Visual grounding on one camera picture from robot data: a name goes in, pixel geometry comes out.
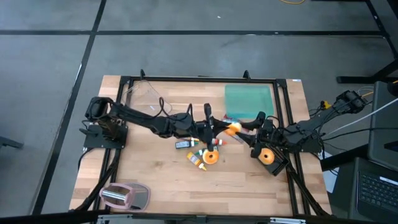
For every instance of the black table frame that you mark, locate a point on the black table frame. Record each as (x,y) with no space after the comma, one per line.
(202,79)

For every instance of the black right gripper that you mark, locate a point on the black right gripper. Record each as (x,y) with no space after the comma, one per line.
(265,132)

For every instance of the clear plastic container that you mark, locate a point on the clear plastic container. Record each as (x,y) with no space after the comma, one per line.
(146,96)

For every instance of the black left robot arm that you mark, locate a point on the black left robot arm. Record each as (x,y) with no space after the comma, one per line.
(140,118)

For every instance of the orange food colour bottle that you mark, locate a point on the orange food colour bottle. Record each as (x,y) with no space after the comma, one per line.
(195,139)

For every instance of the yellow food colour bottle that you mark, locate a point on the yellow food colour bottle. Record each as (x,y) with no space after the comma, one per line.
(196,160)

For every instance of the grey laptop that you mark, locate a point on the grey laptop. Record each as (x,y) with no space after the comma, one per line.
(367,193)

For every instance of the grey equipment box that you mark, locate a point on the grey equipment box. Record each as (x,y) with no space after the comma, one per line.
(384,124)

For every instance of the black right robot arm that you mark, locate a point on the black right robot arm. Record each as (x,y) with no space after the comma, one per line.
(311,126)

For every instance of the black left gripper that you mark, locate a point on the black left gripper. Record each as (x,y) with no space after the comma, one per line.
(209,124)

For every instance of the plain toy donut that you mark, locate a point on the plain toy donut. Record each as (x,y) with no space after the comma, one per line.
(205,157)

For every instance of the teal plastic tray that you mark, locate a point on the teal plastic tray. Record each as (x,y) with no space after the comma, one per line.
(248,101)

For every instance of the red food colour bottle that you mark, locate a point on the red food colour bottle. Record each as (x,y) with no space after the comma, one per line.
(217,142)

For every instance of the black desk frame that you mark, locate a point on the black desk frame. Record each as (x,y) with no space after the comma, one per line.
(382,34)

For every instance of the pink rimmed shiny container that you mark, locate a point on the pink rimmed shiny container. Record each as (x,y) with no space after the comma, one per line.
(124,196)

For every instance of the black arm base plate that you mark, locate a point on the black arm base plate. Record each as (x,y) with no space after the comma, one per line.
(311,147)
(93,140)

